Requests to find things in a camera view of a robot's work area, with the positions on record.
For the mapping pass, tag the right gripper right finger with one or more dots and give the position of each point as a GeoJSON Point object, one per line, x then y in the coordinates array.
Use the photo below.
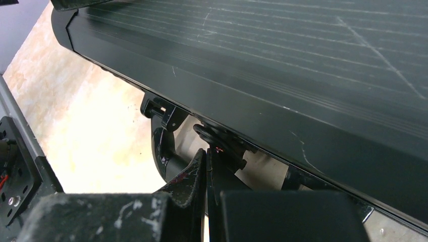
{"type": "Point", "coordinates": [218, 179]}

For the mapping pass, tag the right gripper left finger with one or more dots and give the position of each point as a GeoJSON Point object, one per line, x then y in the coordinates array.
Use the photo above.
{"type": "Point", "coordinates": [182, 208]}

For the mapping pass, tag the black poker set case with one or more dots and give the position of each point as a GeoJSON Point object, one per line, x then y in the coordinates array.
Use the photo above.
{"type": "Point", "coordinates": [338, 88]}

